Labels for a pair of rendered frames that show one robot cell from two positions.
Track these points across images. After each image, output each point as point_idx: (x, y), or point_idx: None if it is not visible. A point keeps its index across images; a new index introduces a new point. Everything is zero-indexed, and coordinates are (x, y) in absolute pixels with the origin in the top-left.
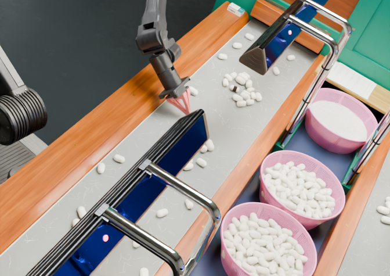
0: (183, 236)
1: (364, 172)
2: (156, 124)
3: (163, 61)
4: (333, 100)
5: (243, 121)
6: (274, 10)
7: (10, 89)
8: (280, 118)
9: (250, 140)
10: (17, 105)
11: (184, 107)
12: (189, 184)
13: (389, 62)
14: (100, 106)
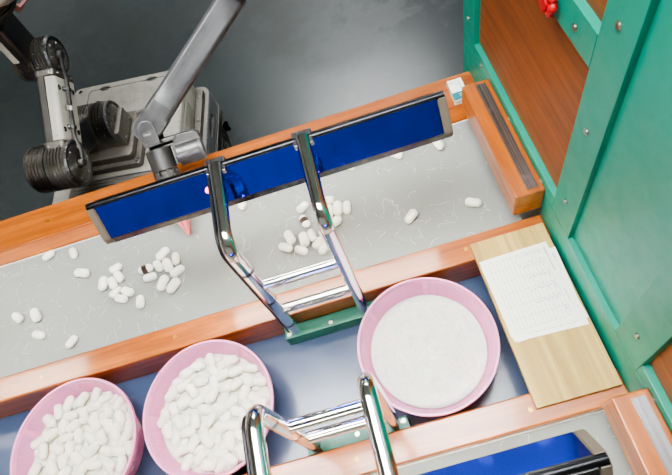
0: (15, 373)
1: (328, 456)
2: (157, 230)
3: (150, 161)
4: (471, 308)
5: (262, 274)
6: (474, 113)
7: (45, 141)
8: (302, 296)
9: (237, 304)
10: (37, 160)
11: (188, 223)
12: (103, 319)
13: (612, 299)
14: (115, 186)
